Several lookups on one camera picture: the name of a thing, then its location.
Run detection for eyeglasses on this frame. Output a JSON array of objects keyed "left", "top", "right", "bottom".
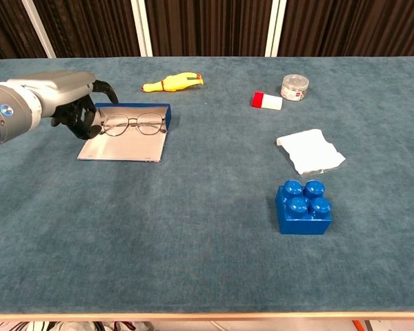
[{"left": 99, "top": 112, "right": 168, "bottom": 138}]

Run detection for teal blue table cloth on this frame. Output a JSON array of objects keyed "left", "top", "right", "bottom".
[{"left": 0, "top": 57, "right": 414, "bottom": 314}]

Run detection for clear round plastic jar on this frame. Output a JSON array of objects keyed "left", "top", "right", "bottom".
[{"left": 280, "top": 74, "right": 311, "bottom": 102}]

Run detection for blue cardboard glasses box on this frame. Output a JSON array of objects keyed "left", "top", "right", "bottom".
[{"left": 77, "top": 102, "right": 173, "bottom": 163}]

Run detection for yellow rubber chicken toy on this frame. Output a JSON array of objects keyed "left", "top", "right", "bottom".
[{"left": 140, "top": 71, "right": 205, "bottom": 93}]

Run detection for blue four stud building block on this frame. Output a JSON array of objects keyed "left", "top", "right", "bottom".
[{"left": 275, "top": 179, "right": 333, "bottom": 236}]

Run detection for dark pleated curtain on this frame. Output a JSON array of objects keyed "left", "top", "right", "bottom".
[{"left": 0, "top": 0, "right": 414, "bottom": 59}]

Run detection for white frame post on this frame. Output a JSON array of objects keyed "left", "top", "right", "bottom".
[
  {"left": 21, "top": 0, "right": 57, "bottom": 59},
  {"left": 264, "top": 0, "right": 287, "bottom": 58},
  {"left": 130, "top": 0, "right": 154, "bottom": 58}
]

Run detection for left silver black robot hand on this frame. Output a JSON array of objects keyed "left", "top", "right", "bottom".
[{"left": 6, "top": 70, "right": 120, "bottom": 141}]

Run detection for red and white small box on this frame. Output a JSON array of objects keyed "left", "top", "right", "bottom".
[{"left": 251, "top": 90, "right": 284, "bottom": 112}]

